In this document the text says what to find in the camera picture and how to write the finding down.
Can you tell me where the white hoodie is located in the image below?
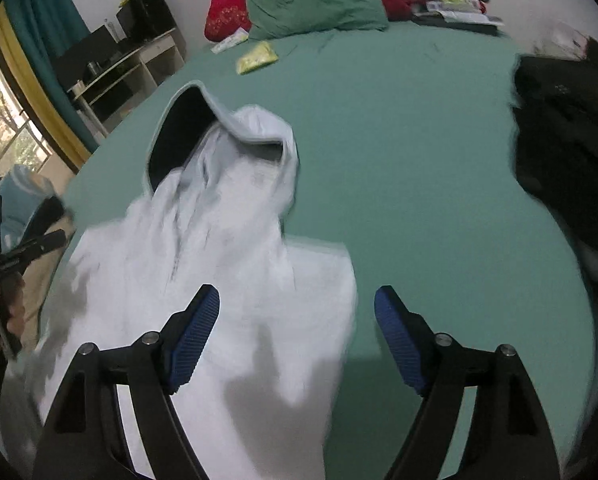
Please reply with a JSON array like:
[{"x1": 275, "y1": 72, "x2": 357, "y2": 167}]
[{"x1": 0, "y1": 81, "x2": 358, "y2": 480}]

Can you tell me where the teal curtain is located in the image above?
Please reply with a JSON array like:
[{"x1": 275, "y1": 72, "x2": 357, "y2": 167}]
[{"x1": 4, "y1": 0, "x2": 91, "y2": 153}]

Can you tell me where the light blue cloth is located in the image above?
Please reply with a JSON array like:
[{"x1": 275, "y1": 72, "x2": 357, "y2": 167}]
[{"x1": 0, "y1": 164, "x2": 55, "y2": 251}]

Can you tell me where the yellow green packet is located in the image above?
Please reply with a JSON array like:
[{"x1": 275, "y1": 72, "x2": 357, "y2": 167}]
[{"x1": 235, "y1": 41, "x2": 278, "y2": 76}]

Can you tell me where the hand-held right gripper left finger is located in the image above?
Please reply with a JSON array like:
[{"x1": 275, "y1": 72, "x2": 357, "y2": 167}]
[{"x1": 32, "y1": 284, "x2": 221, "y2": 480}]

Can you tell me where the green bed sheet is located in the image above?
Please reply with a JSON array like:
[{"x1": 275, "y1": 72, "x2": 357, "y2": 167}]
[{"x1": 38, "y1": 19, "x2": 598, "y2": 480}]

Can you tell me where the black speaker box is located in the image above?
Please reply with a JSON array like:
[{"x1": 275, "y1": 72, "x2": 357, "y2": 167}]
[{"x1": 115, "y1": 0, "x2": 176, "y2": 42}]

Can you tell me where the white wooden shelf desk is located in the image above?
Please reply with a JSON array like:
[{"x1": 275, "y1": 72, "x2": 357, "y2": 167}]
[{"x1": 67, "y1": 28, "x2": 187, "y2": 142}]

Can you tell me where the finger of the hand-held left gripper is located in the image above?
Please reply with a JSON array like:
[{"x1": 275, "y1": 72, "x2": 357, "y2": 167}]
[{"x1": 0, "y1": 229, "x2": 68, "y2": 279}]

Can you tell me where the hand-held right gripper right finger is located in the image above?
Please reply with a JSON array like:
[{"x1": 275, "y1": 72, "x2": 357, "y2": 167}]
[{"x1": 374, "y1": 286, "x2": 562, "y2": 480}]

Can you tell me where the white plastic bag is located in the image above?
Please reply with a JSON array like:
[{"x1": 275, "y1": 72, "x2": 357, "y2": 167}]
[{"x1": 533, "y1": 22, "x2": 590, "y2": 61}]

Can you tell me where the person's left hand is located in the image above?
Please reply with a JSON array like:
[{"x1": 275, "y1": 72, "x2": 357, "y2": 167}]
[{"x1": 0, "y1": 278, "x2": 26, "y2": 356}]

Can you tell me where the black clothing pile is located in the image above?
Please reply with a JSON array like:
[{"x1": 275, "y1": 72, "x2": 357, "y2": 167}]
[{"x1": 510, "y1": 40, "x2": 598, "y2": 281}]

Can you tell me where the white tube packet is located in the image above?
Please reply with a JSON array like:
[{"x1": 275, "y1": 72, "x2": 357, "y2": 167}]
[{"x1": 211, "y1": 29, "x2": 250, "y2": 55}]

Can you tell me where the window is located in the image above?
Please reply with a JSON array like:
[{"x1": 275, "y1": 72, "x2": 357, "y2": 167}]
[{"x1": 0, "y1": 55, "x2": 55, "y2": 196}]

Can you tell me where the green pillow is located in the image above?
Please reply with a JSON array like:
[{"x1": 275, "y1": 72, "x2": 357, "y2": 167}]
[{"x1": 241, "y1": 0, "x2": 390, "y2": 41}]

